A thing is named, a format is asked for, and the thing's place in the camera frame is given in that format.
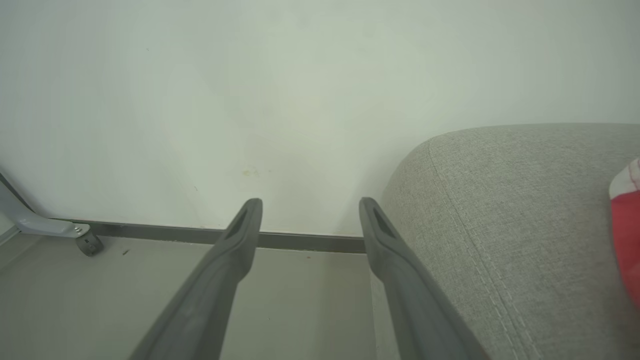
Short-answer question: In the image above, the dark grey baseboard strip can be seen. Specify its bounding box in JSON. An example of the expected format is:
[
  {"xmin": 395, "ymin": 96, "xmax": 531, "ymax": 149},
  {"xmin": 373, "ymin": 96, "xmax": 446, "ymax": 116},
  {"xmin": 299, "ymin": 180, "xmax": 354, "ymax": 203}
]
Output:
[{"xmin": 50, "ymin": 218, "xmax": 368, "ymax": 254}]

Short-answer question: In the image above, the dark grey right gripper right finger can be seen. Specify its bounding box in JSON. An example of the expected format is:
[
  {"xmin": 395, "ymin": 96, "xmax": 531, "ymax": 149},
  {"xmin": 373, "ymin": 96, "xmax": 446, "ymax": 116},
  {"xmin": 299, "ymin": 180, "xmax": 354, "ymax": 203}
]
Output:
[{"xmin": 358, "ymin": 197, "xmax": 490, "ymax": 360}]

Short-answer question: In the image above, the grey fabric sofa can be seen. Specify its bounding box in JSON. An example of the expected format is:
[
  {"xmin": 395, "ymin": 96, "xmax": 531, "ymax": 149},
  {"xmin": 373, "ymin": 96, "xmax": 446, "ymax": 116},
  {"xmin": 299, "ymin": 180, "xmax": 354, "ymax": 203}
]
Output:
[{"xmin": 372, "ymin": 123, "xmax": 640, "ymax": 360}]

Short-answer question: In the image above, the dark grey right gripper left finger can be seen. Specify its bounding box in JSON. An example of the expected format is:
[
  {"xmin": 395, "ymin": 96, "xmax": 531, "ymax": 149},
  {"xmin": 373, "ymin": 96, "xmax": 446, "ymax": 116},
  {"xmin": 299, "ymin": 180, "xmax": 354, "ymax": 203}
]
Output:
[{"xmin": 130, "ymin": 198, "xmax": 264, "ymax": 360}]

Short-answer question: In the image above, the red and white cloth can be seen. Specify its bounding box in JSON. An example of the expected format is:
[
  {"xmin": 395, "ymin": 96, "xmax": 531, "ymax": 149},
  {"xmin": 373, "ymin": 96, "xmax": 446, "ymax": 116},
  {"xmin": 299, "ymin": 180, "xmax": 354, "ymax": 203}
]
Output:
[{"xmin": 609, "ymin": 157, "xmax": 640, "ymax": 308}]

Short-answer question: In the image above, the black caster wheel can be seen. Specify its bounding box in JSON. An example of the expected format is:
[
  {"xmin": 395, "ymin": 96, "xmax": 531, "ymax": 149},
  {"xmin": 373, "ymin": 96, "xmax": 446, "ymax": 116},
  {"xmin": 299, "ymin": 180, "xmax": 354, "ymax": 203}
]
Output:
[{"xmin": 76, "ymin": 232, "xmax": 105, "ymax": 257}]

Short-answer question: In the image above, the grey partition foot bracket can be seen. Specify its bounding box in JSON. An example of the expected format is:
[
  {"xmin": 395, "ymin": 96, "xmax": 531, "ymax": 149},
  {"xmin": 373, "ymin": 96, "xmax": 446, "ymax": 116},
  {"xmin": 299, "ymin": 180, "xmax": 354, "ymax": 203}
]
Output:
[{"xmin": 0, "ymin": 172, "xmax": 91, "ymax": 238}]

